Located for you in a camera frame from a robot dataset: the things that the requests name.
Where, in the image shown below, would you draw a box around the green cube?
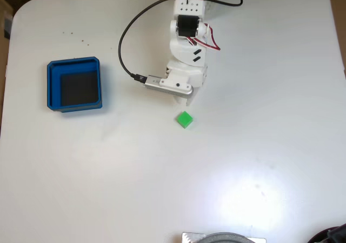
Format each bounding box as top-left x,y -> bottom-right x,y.
177,111 -> 193,130

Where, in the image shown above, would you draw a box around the blue box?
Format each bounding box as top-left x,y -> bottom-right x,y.
46,56 -> 104,113

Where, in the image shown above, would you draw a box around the metal plate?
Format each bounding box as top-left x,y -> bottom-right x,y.
181,231 -> 267,243

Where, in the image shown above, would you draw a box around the dark round base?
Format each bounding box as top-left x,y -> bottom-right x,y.
308,224 -> 346,243
201,232 -> 256,243

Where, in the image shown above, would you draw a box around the silver camera box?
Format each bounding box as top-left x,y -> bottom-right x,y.
132,73 -> 195,100

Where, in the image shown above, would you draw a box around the red white servo wires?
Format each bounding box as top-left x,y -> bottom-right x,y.
188,21 -> 222,52

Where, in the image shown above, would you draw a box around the black USB cable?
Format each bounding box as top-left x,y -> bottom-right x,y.
118,0 -> 243,79

